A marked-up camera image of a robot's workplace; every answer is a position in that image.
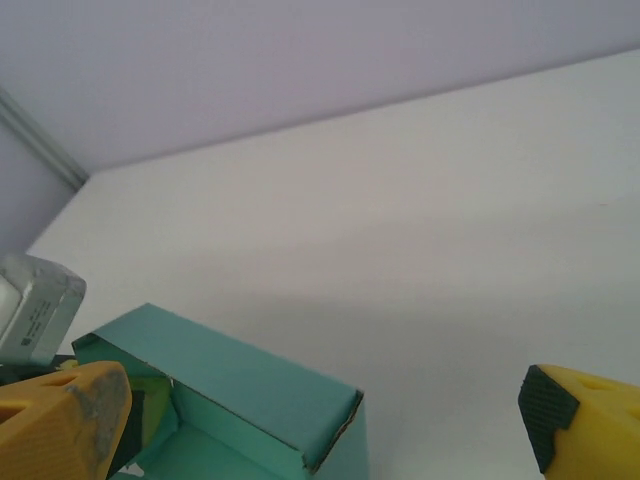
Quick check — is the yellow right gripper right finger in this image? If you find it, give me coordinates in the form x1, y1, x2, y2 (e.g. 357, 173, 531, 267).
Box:
518, 363, 640, 480

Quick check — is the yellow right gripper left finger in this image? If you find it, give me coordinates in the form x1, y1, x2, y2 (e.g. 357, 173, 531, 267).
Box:
0, 360, 134, 480

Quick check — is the teal paper box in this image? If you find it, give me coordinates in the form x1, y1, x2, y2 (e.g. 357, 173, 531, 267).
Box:
71, 302, 370, 480

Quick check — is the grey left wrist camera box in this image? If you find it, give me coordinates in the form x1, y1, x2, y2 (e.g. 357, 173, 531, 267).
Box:
0, 253, 87, 364

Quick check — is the aluminium frame post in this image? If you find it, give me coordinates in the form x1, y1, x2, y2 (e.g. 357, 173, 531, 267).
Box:
0, 87, 91, 190

